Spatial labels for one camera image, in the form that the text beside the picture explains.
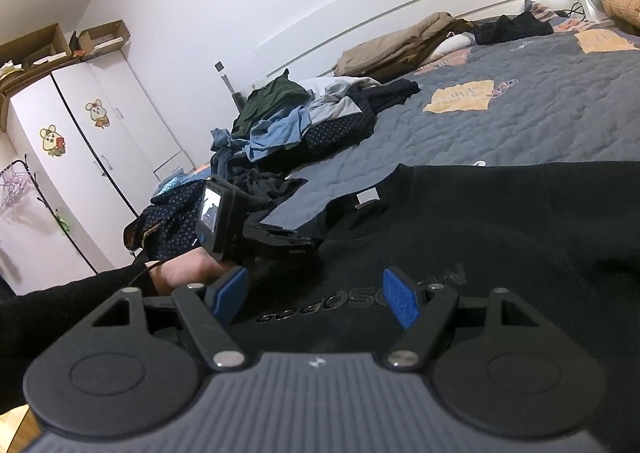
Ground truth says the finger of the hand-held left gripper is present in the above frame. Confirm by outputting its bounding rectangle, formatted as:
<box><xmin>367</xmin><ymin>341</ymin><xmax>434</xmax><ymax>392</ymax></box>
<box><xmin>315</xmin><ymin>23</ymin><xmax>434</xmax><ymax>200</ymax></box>
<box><xmin>243</xmin><ymin>219</ymin><xmax>317</xmax><ymax>261</ymax></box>

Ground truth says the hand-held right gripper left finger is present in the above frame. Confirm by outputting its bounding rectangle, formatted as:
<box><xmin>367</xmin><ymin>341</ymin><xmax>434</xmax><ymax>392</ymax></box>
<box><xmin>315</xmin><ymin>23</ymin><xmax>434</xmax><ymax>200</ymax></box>
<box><xmin>91</xmin><ymin>267</ymin><xmax>249</xmax><ymax>374</ymax></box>

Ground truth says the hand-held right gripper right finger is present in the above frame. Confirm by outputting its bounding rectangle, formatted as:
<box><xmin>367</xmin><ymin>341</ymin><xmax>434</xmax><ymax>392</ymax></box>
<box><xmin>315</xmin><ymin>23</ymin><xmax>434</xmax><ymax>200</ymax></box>
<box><xmin>382</xmin><ymin>267</ymin><xmax>532</xmax><ymax>373</ymax></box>

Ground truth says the black sweatshirt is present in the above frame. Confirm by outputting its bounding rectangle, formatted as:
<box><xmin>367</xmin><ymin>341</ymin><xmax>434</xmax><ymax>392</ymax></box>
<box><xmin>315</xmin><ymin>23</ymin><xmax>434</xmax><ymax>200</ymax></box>
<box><xmin>227</xmin><ymin>160</ymin><xmax>640</xmax><ymax>453</ymax></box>

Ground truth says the person's left forearm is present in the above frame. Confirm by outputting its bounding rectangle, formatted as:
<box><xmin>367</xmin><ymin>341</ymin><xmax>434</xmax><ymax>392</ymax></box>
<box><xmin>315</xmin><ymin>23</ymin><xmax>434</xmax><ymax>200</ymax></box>
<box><xmin>0</xmin><ymin>260</ymin><xmax>162</xmax><ymax>409</ymax></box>

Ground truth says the black clothes rack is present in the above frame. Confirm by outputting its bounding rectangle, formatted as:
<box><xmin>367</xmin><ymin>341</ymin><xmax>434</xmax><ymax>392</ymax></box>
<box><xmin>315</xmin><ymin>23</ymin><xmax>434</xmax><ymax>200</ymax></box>
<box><xmin>0</xmin><ymin>155</ymin><xmax>101</xmax><ymax>279</ymax></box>

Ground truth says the person's left hand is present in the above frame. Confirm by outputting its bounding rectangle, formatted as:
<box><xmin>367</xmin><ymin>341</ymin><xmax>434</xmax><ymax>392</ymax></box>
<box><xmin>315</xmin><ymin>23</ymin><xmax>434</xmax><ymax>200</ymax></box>
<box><xmin>150</xmin><ymin>248</ymin><xmax>236</xmax><ymax>295</ymax></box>

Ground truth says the charcoal thin garment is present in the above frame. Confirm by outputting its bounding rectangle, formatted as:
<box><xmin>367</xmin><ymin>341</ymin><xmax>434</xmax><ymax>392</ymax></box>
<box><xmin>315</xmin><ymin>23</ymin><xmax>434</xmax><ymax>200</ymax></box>
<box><xmin>240</xmin><ymin>168</ymin><xmax>309</xmax><ymax>214</ymax></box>

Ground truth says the navy dotted jacket orange lining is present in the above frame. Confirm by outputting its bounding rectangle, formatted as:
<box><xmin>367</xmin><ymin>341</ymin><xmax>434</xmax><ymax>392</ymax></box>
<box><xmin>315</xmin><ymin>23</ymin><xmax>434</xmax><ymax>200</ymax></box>
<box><xmin>124</xmin><ymin>178</ymin><xmax>221</xmax><ymax>260</ymax></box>

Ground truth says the teal chevron towel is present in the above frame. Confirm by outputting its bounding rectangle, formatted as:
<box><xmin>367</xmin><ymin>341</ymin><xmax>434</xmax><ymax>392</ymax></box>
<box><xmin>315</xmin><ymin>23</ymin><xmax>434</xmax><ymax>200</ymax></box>
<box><xmin>155</xmin><ymin>175</ymin><xmax>192</xmax><ymax>196</ymax></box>

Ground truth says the blue-grey denim garment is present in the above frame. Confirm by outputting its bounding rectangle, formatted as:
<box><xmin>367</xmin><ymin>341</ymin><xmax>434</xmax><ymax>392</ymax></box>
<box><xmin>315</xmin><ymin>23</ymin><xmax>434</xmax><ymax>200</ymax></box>
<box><xmin>210</xmin><ymin>127</ymin><xmax>251</xmax><ymax>178</ymax></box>

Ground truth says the light blue garment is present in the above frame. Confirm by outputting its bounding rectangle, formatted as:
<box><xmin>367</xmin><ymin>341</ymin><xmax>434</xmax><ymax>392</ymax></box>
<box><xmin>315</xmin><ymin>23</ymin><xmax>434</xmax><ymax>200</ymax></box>
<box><xmin>243</xmin><ymin>110</ymin><xmax>314</xmax><ymax>162</ymax></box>

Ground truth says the small navy dotted garment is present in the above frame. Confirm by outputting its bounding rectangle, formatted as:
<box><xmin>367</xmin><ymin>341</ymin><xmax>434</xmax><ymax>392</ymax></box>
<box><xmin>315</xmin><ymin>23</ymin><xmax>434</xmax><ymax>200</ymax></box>
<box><xmin>305</xmin><ymin>98</ymin><xmax>377</xmax><ymax>156</ymax></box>

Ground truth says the dark green garment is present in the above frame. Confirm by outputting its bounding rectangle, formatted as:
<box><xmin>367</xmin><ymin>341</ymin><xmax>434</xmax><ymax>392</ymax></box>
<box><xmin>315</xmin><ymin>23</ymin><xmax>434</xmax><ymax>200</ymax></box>
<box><xmin>232</xmin><ymin>69</ymin><xmax>311</xmax><ymax>138</ymax></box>

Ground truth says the white wardrobe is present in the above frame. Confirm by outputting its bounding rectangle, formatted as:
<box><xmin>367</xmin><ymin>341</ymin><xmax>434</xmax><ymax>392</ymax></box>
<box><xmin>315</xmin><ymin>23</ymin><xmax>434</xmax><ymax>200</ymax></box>
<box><xmin>7</xmin><ymin>38</ymin><xmax>197</xmax><ymax>279</ymax></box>

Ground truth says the white grey garment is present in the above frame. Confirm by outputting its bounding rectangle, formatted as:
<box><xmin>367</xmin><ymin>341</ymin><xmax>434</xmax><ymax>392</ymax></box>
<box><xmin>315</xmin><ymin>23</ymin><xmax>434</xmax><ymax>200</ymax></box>
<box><xmin>300</xmin><ymin>77</ymin><xmax>381</xmax><ymax>126</ymax></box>

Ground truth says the grey quilted bedspread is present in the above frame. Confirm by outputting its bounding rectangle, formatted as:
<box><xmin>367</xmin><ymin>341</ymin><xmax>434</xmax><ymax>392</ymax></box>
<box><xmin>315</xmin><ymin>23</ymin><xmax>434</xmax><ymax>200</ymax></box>
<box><xmin>260</xmin><ymin>8</ymin><xmax>640</xmax><ymax>234</ymax></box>

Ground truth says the small black garment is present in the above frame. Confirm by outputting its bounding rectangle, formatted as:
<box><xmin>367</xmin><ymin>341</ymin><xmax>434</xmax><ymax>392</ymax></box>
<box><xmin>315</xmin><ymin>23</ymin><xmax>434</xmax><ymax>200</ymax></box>
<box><xmin>360</xmin><ymin>79</ymin><xmax>421</xmax><ymax>112</ymax></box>

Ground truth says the cartoon mouse sticker red patch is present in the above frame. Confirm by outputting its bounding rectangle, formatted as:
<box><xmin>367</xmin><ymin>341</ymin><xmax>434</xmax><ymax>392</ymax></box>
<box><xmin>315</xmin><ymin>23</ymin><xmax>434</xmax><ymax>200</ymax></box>
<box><xmin>41</xmin><ymin>125</ymin><xmax>67</xmax><ymax>158</ymax></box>

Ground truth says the bunch of pink hangers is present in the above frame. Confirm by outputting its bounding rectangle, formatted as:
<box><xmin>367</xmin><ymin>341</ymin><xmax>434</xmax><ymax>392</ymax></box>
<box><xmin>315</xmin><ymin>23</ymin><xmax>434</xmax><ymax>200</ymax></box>
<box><xmin>0</xmin><ymin>168</ymin><xmax>27</xmax><ymax>210</ymax></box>

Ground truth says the open cardboard box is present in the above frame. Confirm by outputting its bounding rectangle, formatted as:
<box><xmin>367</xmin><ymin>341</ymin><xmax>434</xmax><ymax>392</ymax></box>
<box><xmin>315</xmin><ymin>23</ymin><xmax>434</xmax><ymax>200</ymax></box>
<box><xmin>22</xmin><ymin>23</ymin><xmax>74</xmax><ymax>72</ymax></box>
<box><xmin>77</xmin><ymin>20</ymin><xmax>132</xmax><ymax>56</ymax></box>
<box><xmin>0</xmin><ymin>60</ymin><xmax>31</xmax><ymax>134</ymax></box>

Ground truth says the khaki folded garment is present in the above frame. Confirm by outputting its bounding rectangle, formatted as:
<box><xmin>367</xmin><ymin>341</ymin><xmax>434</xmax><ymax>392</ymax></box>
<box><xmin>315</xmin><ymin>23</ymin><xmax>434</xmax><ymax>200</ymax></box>
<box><xmin>334</xmin><ymin>12</ymin><xmax>474</xmax><ymax>82</ymax></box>

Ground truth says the white folded garment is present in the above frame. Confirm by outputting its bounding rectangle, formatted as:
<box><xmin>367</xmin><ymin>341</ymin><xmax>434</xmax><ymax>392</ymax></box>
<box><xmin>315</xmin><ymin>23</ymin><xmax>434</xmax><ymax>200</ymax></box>
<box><xmin>435</xmin><ymin>30</ymin><xmax>476</xmax><ymax>56</ymax></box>

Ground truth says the white headboard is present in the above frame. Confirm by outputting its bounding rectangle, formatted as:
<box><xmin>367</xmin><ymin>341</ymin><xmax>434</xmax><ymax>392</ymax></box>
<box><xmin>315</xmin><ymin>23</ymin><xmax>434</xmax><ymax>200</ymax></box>
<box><xmin>255</xmin><ymin>0</ymin><xmax>539</xmax><ymax>84</ymax></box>

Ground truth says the crumpled black garment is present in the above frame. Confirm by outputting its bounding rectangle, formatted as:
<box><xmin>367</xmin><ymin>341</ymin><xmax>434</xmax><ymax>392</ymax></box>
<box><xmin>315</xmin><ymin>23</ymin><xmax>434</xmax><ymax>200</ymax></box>
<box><xmin>474</xmin><ymin>13</ymin><xmax>555</xmax><ymax>46</ymax></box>

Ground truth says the beige wicker pillow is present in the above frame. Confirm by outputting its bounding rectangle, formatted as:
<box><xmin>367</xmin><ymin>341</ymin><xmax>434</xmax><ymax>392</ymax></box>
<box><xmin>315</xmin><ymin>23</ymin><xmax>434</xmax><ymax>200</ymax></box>
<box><xmin>602</xmin><ymin>0</ymin><xmax>640</xmax><ymax>36</ymax></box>

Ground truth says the thin black cable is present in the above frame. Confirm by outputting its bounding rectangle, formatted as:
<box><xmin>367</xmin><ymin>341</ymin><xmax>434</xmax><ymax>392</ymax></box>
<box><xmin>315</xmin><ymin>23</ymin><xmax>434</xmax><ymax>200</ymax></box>
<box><xmin>127</xmin><ymin>233</ymin><xmax>167</xmax><ymax>285</ymax></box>

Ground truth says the black fan cable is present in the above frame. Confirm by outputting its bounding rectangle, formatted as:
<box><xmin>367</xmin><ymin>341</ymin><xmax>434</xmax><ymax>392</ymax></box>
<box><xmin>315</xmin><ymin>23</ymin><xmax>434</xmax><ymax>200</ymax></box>
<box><xmin>552</xmin><ymin>2</ymin><xmax>587</xmax><ymax>20</ymax></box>

